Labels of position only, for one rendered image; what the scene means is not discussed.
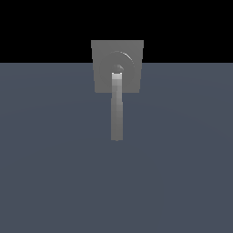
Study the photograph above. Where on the grey square faucet base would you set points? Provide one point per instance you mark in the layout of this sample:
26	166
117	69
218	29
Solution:
100	51

